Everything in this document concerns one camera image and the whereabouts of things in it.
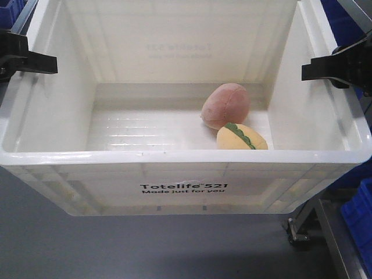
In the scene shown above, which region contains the blue storage bin left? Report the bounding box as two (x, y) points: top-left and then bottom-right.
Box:
(1, 0), (27, 30)

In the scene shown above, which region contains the blue storage bin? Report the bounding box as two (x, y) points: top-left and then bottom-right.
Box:
(321, 0), (371, 46)
(1, 0), (27, 30)
(328, 160), (371, 274)

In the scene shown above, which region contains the blue storage bin lower right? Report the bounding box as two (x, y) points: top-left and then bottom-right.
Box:
(328, 160), (371, 274)

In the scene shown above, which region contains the yellow plush fruit toy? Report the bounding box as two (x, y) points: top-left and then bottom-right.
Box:
(216, 123), (269, 150)

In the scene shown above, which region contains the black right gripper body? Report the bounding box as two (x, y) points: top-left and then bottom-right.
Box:
(357, 37), (371, 96)

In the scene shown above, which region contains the pink plush ball toy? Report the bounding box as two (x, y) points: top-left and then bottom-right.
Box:
(201, 83), (251, 130)

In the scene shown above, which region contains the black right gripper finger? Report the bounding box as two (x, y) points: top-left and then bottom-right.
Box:
(301, 43), (363, 88)

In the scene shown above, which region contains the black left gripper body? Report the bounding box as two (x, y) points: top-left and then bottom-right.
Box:
(1, 30), (28, 83)

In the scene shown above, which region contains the white plastic tote box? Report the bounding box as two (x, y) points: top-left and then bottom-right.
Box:
(1, 1), (371, 216)

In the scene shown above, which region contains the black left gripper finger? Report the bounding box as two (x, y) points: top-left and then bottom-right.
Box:
(17, 51), (58, 74)

